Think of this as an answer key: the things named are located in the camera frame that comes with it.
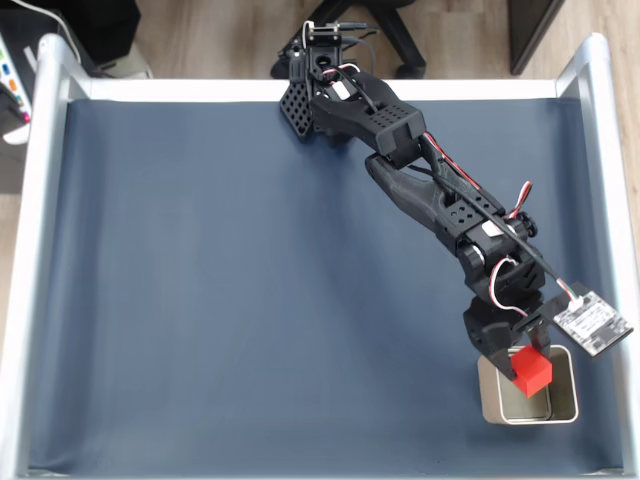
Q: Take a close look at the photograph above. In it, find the white device with coloured buttons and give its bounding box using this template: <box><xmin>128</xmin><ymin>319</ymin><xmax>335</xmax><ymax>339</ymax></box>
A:
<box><xmin>0</xmin><ymin>9</ymin><xmax>69</xmax><ymax>146</ymax></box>

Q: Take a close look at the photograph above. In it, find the blue-grey table mat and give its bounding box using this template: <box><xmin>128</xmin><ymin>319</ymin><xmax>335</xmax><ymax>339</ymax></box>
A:
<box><xmin>27</xmin><ymin>97</ymin><xmax>626</xmax><ymax>476</ymax></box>

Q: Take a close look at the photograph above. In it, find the black camera cable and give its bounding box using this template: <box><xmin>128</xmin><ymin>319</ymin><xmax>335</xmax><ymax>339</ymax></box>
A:
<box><xmin>339</xmin><ymin>64</ymin><xmax>569</xmax><ymax>291</ymax></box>

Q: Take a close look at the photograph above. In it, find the square metal tin container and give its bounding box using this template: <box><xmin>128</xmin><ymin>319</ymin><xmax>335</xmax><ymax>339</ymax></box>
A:
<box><xmin>477</xmin><ymin>344</ymin><xmax>580</xmax><ymax>426</ymax></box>

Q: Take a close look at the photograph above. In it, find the red cube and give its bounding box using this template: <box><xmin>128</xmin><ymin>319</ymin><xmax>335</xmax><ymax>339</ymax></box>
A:
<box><xmin>510</xmin><ymin>345</ymin><xmax>554</xmax><ymax>399</ymax></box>

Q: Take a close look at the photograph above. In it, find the white red servo wire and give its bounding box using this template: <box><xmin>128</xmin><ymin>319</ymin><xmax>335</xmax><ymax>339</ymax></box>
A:
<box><xmin>503</xmin><ymin>180</ymin><xmax>535</xmax><ymax>221</ymax></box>
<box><xmin>491</xmin><ymin>256</ymin><xmax>530</xmax><ymax>320</ymax></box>

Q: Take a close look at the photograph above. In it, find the black box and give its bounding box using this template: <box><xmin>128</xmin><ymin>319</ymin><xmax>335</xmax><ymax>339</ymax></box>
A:
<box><xmin>64</xmin><ymin>0</ymin><xmax>141</xmax><ymax>76</ymax></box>

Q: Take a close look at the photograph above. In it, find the white cable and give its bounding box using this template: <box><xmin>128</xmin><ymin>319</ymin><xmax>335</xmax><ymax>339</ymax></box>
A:
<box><xmin>9</xmin><ymin>0</ymin><xmax>82</xmax><ymax>65</ymax></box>

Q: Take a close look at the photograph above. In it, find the bare circuit board camera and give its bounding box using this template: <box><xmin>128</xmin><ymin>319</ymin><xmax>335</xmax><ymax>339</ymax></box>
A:
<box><xmin>542</xmin><ymin>282</ymin><xmax>635</xmax><ymax>359</ymax></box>

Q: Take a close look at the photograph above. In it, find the white metal table frame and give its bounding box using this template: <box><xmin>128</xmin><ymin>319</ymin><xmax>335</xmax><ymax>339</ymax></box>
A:
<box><xmin>0</xmin><ymin>32</ymin><xmax>640</xmax><ymax>480</ymax></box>

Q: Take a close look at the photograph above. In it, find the dark wooden cabinet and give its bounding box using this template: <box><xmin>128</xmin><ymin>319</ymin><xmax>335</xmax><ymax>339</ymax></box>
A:
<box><xmin>508</xmin><ymin>0</ymin><xmax>569</xmax><ymax>76</ymax></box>

